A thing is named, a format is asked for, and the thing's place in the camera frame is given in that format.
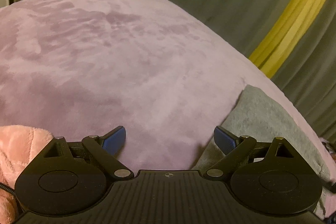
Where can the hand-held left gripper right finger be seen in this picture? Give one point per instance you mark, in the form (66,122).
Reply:
(224,140)

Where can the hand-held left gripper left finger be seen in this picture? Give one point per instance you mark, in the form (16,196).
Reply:
(113,140)

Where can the grey sweat pants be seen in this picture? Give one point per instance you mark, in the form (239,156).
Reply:
(262,119)

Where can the purple plush blanket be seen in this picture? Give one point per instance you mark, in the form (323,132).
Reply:
(118,61)

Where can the pink fuzzy sleeve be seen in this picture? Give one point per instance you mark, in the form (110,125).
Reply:
(21,150)

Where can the yellow curtain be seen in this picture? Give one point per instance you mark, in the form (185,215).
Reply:
(299,22)

